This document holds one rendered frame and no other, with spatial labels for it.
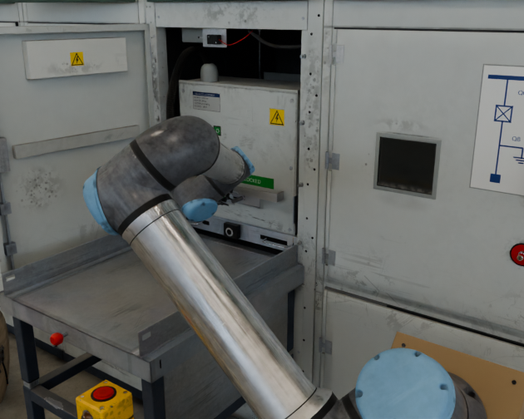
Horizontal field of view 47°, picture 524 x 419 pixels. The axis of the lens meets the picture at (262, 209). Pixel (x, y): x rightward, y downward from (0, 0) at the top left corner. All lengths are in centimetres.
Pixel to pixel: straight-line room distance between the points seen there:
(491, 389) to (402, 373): 29
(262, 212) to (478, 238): 73
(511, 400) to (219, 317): 57
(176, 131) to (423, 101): 74
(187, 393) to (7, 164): 85
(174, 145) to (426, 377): 58
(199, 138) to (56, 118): 96
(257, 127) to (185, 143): 88
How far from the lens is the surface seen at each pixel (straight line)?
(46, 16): 260
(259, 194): 195
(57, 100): 201
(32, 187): 200
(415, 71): 161
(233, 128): 202
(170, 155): 107
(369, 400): 103
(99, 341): 158
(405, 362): 103
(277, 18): 183
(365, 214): 174
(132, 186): 108
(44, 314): 174
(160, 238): 106
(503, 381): 127
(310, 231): 187
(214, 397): 176
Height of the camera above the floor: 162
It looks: 18 degrees down
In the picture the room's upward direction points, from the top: straight up
